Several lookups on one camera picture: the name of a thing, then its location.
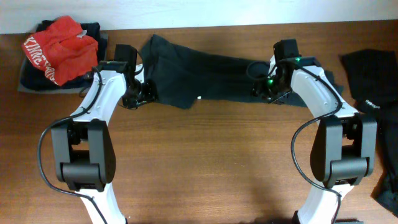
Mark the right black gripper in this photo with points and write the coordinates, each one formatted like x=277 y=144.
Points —
x=259 y=86

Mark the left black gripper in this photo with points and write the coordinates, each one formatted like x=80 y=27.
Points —
x=150 y=94

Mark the dark green t-shirt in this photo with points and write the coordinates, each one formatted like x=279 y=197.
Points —
x=180 y=75

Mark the black garment white logo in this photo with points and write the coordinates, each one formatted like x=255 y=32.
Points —
x=372 y=78

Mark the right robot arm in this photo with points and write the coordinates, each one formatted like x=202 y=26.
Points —
x=343 y=150

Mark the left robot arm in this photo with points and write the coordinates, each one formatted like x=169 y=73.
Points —
x=84 y=155

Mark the grey folded garment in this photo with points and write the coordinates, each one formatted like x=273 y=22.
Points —
x=61 y=89

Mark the red folded shirt white lettering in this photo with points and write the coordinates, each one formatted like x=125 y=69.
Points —
x=63 y=51

